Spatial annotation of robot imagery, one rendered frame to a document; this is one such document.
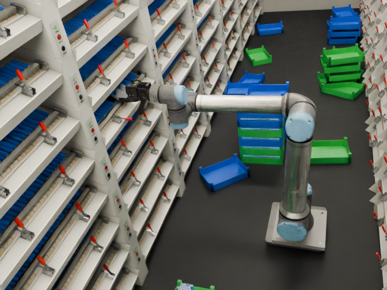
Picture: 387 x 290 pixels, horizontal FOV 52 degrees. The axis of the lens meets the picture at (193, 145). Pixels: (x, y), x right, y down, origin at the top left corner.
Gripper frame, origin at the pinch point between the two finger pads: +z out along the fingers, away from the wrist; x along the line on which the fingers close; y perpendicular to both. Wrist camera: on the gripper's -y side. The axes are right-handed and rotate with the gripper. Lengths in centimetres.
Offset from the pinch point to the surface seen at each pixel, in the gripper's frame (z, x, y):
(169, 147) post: -8, -30, -53
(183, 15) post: -2, -99, 4
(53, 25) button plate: -8, 37, 49
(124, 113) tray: -6.4, 6.3, -6.0
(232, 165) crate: -36, -67, -96
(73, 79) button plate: -8.7, 36.6, 28.6
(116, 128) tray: -7.7, 17.8, -6.4
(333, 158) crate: -105, -79, -91
